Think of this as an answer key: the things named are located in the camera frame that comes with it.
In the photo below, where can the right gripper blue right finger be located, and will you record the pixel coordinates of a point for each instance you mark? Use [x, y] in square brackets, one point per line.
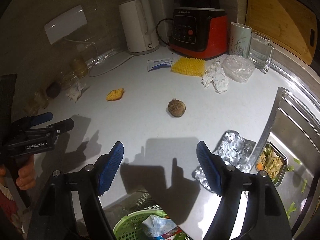
[209, 163]

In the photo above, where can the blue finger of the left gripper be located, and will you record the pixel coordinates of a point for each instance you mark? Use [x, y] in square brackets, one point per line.
[40, 119]
[61, 127]

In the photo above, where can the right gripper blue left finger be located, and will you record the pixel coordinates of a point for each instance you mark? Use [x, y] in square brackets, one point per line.
[107, 166]

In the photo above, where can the silver foil blister pack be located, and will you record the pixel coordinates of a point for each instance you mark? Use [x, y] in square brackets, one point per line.
[236, 150]

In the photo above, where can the green plastic trash basket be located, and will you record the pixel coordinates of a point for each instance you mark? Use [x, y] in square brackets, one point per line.
[129, 226]

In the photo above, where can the person's left hand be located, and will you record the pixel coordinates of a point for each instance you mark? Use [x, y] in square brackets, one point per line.
[26, 179]

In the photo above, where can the small crumpled white tissue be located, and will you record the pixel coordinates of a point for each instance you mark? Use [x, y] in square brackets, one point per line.
[75, 91]

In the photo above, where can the yellow peel piece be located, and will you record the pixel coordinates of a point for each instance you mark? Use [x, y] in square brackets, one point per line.
[115, 95]

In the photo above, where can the glass jars cluster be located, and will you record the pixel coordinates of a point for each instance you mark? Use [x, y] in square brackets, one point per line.
[41, 97]

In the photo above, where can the metal tray with food scraps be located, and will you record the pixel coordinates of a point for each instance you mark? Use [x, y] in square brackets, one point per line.
[272, 162]

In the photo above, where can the blue white carton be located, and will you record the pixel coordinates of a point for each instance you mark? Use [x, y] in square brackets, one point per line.
[154, 226]

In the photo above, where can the crumpled white paper tissue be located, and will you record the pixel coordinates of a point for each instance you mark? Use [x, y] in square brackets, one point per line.
[215, 75]

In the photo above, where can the red snack wrapper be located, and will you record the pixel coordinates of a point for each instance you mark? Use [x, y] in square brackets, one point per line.
[175, 235]

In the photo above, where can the green vegetable scraps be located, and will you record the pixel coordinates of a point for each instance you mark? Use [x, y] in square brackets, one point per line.
[297, 188]

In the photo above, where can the yellow bristle scrub brush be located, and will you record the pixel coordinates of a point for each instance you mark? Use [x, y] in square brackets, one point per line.
[189, 66]

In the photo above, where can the clear plastic bag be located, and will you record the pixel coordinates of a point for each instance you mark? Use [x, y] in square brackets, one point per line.
[238, 68]

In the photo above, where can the stainless steel sink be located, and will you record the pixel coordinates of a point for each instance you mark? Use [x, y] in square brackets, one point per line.
[294, 131]

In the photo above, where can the blue white paper packet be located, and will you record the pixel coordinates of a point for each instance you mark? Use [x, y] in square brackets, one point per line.
[159, 63]

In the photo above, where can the white electric kettle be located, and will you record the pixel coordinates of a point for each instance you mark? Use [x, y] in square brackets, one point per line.
[139, 27]

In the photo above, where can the clear glass mug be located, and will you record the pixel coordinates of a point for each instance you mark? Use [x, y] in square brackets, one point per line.
[261, 51]

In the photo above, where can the white ceramic cup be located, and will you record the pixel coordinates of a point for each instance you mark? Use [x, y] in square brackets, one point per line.
[240, 39]

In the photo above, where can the red black blender base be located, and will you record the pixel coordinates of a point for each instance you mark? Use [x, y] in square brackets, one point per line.
[199, 29]

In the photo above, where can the wooden cutting board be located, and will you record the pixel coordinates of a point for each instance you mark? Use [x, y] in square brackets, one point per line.
[288, 23]

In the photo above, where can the white wall socket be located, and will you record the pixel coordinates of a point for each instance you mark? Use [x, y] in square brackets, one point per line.
[65, 24]

